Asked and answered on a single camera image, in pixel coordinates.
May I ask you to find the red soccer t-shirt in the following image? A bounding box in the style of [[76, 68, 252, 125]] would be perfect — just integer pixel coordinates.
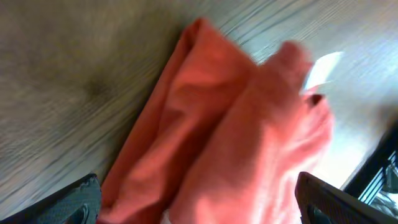
[[97, 19, 332, 223]]

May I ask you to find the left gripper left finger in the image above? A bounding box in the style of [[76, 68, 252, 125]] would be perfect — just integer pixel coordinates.
[[1, 173, 101, 224]]

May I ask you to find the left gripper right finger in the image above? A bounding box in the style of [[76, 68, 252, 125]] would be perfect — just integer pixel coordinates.
[[295, 172, 397, 224]]

